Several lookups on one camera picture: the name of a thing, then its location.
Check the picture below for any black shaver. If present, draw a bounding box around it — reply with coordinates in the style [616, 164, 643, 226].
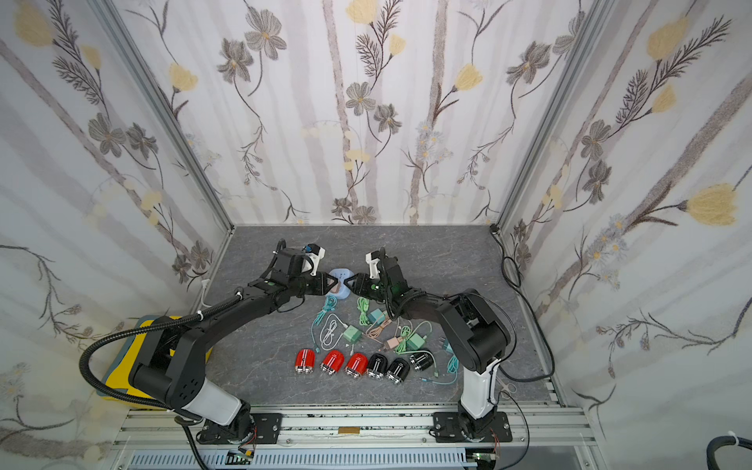
[387, 358, 411, 385]
[366, 352, 389, 379]
[409, 351, 435, 371]

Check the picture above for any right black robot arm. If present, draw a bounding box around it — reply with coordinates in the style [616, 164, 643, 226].
[344, 249, 517, 421]

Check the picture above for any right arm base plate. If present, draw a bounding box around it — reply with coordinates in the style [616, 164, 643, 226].
[428, 411, 513, 444]

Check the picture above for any pink charger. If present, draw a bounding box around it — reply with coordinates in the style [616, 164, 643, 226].
[385, 337, 403, 351]

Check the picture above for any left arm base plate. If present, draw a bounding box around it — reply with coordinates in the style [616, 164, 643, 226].
[196, 411, 283, 446]

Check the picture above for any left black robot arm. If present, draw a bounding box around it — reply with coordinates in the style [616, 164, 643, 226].
[78, 240, 338, 428]

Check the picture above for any white charging cable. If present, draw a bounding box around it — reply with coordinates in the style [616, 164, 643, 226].
[319, 313, 349, 353]

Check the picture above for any teal charger end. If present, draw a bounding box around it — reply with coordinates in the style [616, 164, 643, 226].
[443, 344, 461, 358]
[366, 309, 387, 326]

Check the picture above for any teal cable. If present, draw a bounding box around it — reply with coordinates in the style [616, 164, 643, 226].
[310, 293, 340, 348]
[422, 345, 465, 387]

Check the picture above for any light green charger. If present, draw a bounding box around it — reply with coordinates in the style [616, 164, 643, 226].
[394, 321, 433, 354]

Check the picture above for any red shaver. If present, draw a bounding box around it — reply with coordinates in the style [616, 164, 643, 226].
[346, 352, 369, 378]
[320, 350, 345, 375]
[294, 349, 316, 374]

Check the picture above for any yellow lidded box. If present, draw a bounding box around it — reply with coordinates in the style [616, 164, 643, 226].
[80, 311, 213, 414]

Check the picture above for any pink cable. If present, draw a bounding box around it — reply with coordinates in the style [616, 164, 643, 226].
[363, 319, 407, 348]

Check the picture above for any blue round power cube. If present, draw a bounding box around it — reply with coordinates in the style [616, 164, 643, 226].
[329, 268, 354, 296]

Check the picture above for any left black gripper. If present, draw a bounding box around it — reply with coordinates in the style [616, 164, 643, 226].
[288, 270, 340, 298]

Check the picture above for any black power strip cable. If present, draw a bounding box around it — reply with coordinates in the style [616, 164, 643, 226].
[490, 225, 556, 383]

